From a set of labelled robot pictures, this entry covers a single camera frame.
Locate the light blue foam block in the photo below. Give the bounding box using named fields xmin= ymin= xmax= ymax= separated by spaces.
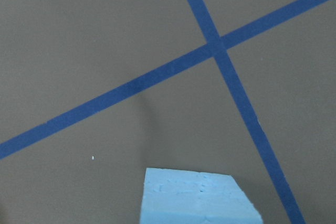
xmin=140 ymin=168 xmax=263 ymax=223

